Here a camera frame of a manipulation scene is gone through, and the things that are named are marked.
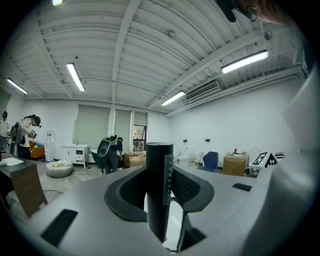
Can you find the dark wooden vanity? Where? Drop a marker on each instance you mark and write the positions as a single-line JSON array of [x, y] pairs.
[[25, 185]]

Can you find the white cabinet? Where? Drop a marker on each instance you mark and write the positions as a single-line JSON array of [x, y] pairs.
[[75, 153]]

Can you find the blue chair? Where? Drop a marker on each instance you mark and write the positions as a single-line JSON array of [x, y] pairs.
[[211, 161]]

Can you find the white sink basin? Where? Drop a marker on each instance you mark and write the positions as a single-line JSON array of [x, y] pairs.
[[11, 162]]

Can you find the round ceiling detector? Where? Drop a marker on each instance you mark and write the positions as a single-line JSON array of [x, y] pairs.
[[171, 33], [268, 35]]

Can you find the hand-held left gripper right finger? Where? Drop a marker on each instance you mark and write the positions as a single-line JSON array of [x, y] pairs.
[[225, 200]]

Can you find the orange box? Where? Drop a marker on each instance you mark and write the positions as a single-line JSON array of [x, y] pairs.
[[37, 151]]

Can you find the red bottle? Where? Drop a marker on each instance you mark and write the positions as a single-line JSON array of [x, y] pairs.
[[235, 150]]

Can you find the white toilet raised lid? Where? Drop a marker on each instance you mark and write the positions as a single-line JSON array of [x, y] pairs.
[[185, 157]]

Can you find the ceiling air vent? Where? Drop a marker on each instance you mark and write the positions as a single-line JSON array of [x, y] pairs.
[[202, 89]]

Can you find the grey beanbag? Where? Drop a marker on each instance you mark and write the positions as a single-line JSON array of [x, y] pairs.
[[60, 170]]

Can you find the window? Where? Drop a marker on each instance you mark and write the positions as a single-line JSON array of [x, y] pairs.
[[138, 138]]

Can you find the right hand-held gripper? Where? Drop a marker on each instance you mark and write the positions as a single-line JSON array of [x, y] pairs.
[[262, 160]]

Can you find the tall closed cardboard box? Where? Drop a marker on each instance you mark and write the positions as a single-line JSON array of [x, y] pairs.
[[235, 165]]

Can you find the large open cardboard box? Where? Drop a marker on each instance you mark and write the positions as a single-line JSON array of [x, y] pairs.
[[135, 160]]

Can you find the ceiling tube light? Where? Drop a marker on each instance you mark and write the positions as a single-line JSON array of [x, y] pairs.
[[17, 86], [75, 77], [245, 61], [173, 98]]

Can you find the grey roller blind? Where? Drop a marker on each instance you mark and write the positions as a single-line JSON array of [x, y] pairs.
[[122, 130], [92, 125]]

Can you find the white water dispenser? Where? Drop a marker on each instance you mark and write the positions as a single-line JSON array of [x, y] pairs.
[[49, 147]]

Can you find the white egg-shaped toilet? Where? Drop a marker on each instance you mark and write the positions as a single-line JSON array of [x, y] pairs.
[[176, 156]]

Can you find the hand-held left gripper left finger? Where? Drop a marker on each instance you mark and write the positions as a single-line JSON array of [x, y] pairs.
[[95, 200]]

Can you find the black wall bracket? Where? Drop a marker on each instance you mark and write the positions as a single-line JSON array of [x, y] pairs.
[[185, 140], [207, 140]]

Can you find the grey hard-shell backpack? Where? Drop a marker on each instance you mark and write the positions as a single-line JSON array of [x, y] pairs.
[[103, 147]]

